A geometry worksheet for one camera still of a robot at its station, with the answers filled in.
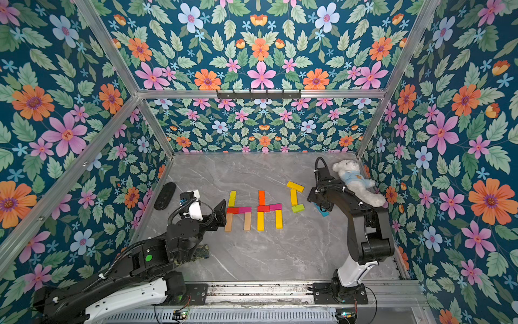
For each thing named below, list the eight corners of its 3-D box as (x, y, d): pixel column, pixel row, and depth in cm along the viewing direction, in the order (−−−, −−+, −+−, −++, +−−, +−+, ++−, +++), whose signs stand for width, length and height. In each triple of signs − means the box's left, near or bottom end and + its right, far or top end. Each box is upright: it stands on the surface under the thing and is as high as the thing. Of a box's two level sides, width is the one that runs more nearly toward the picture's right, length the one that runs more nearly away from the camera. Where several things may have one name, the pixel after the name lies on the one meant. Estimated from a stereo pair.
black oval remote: (156, 210, 99) (152, 206, 96) (166, 185, 108) (163, 181, 106) (168, 210, 99) (165, 206, 96) (177, 185, 108) (175, 181, 106)
